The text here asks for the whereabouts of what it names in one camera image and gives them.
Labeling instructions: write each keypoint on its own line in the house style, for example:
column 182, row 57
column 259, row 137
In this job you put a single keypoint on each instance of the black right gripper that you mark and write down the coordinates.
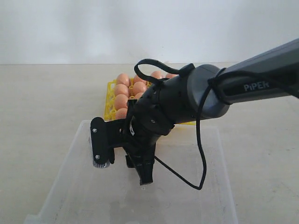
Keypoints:
column 138, row 143

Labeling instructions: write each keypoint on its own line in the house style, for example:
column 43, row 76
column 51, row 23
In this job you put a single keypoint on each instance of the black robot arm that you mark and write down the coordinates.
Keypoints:
column 200, row 93

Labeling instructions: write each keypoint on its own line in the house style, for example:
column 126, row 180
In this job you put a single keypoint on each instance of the clear plastic bin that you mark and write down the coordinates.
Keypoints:
column 83, row 194

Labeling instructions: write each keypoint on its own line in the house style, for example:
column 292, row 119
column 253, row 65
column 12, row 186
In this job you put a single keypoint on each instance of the yellow plastic egg tray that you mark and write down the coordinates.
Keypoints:
column 110, row 111

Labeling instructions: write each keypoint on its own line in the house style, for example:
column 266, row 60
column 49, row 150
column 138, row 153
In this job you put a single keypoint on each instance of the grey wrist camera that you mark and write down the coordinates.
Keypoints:
column 103, row 155

